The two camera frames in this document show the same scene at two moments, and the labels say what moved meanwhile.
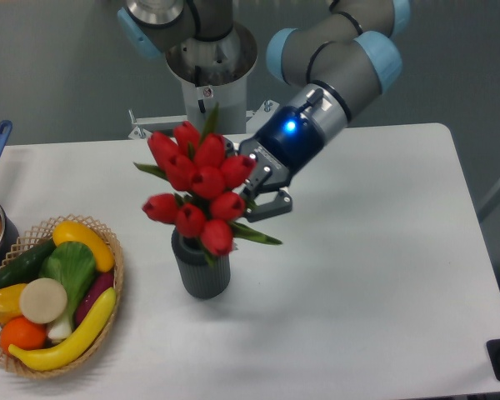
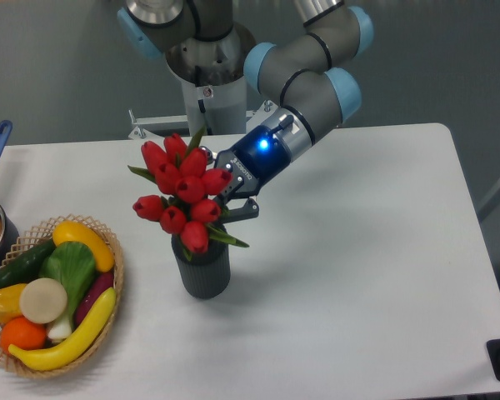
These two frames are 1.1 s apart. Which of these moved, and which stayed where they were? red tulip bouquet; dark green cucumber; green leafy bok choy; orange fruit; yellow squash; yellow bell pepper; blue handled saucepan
Moved: red tulip bouquet
Stayed: blue handled saucepan; dark green cucumber; orange fruit; yellow squash; yellow bell pepper; green leafy bok choy
